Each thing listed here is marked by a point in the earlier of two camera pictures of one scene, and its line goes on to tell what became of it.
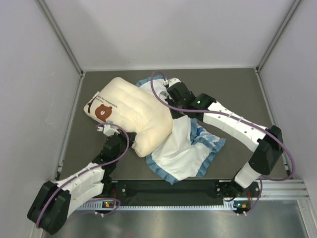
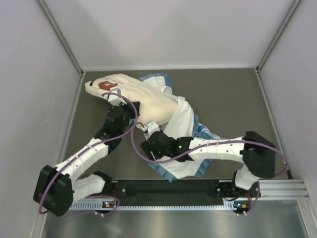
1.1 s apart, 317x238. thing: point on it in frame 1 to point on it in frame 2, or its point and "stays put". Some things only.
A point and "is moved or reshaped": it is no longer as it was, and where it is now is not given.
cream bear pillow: (143, 113) is moved or reshaped
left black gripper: (132, 135) to (127, 106)
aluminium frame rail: (290, 189) stays put
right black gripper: (174, 114) to (148, 148)
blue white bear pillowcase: (190, 147) is moved or reshaped
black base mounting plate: (196, 190) stays put
